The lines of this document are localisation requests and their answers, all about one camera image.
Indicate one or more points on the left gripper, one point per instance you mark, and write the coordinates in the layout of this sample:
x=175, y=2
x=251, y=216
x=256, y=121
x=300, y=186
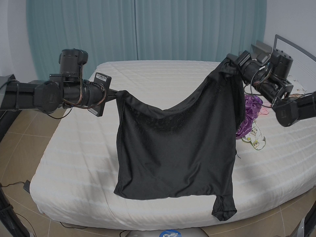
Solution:
x=93, y=94

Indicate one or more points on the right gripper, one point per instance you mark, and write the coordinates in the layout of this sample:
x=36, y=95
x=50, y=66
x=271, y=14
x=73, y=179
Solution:
x=254, y=70

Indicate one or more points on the black T-shirt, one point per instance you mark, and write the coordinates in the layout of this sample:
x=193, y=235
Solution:
x=172, y=144

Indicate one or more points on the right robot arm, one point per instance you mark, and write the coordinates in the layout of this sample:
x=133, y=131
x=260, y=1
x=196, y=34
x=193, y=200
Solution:
x=296, y=110

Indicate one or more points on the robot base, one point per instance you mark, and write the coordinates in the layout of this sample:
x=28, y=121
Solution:
x=170, y=233

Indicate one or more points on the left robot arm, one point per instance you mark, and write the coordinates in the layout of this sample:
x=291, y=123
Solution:
x=27, y=95

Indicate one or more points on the bed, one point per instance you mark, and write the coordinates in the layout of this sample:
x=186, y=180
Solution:
x=81, y=144

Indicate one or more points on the grey bedside table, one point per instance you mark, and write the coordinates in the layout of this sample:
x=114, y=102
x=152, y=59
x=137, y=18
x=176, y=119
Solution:
x=261, y=46

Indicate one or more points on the purple garment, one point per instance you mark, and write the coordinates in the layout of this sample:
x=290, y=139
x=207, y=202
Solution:
x=251, y=107

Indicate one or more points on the pink garment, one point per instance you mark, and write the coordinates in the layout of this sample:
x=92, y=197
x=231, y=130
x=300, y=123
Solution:
x=265, y=110

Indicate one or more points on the white printed pillow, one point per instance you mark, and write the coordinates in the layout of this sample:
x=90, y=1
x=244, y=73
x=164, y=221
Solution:
x=297, y=84

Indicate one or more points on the white printed garment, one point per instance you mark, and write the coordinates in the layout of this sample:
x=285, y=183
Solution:
x=256, y=137

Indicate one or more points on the black chest of drawers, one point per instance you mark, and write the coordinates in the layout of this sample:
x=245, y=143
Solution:
x=7, y=77

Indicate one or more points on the black power adapter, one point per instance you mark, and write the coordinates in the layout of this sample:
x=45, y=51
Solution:
x=26, y=185

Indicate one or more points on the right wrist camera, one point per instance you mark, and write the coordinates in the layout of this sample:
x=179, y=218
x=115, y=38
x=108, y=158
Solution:
x=264, y=57

